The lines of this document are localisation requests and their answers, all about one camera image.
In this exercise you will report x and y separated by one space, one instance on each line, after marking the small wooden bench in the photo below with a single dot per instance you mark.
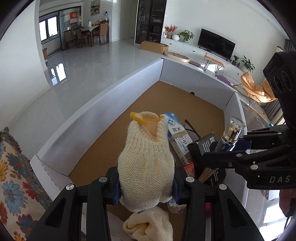
209 60

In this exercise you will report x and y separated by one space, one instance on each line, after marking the glass perfume bottle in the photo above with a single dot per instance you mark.
230 135

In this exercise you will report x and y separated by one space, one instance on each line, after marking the white cardboard storage box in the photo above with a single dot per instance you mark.
60 154

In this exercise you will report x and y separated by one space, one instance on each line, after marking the black rectangular box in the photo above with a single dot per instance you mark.
206 146

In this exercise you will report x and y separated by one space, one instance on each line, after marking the green potted plant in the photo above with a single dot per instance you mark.
186 35

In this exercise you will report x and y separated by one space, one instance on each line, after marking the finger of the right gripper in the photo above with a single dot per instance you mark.
266 138
224 159

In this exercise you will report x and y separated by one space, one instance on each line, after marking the cream knitted cloth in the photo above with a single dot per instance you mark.
150 224

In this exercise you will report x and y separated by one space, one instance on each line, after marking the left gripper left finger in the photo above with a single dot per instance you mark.
102 192

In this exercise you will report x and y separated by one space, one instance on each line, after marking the dark glass display cabinet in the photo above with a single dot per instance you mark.
150 20

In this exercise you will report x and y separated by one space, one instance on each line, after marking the red flower vase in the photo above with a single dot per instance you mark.
170 30

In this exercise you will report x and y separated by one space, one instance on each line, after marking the white tv cabinet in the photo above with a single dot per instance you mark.
196 54

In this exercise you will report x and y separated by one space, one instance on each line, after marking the dining table with chairs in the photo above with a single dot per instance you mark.
79 35

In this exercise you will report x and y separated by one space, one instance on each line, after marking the tan leather lounge chair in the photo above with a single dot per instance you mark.
262 94

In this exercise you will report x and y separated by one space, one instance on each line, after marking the round wooden tray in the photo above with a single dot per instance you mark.
176 56

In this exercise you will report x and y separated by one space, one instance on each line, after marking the cream knitted glove bundle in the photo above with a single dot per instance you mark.
146 165

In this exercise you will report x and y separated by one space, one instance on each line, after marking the blue white toothpaste box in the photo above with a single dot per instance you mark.
178 138

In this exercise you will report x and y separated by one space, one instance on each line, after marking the brown cardboard box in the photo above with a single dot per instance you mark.
154 47

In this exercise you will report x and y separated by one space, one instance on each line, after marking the floral cushion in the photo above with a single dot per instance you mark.
23 199

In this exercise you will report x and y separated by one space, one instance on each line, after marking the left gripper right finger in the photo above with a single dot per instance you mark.
190 192

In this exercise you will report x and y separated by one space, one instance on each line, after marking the black flat television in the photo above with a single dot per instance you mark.
216 43

